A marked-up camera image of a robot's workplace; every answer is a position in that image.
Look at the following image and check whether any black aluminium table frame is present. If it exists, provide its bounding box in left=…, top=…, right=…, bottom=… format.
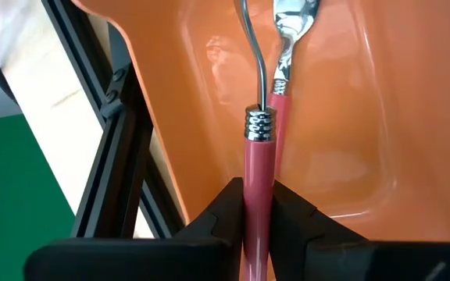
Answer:
left=41, top=0, right=189, bottom=240

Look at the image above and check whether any orange plastic bin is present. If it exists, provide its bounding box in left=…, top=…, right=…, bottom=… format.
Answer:
left=72, top=0, right=450, bottom=243

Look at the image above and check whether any black diagonal rig strut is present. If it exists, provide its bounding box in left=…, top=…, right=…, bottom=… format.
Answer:
left=70, top=66, right=158, bottom=240

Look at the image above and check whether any pink-handled silver fork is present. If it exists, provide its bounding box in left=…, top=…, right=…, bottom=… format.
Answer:
left=234, top=0, right=279, bottom=281
left=270, top=0, right=322, bottom=184

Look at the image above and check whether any green floor mat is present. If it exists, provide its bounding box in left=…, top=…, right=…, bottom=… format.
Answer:
left=0, top=116, right=77, bottom=281

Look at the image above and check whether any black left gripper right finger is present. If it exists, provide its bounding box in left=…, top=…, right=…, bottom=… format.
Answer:
left=268, top=180, right=450, bottom=281

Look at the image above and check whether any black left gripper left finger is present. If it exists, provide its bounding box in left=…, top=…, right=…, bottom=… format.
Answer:
left=23, top=177, right=245, bottom=281

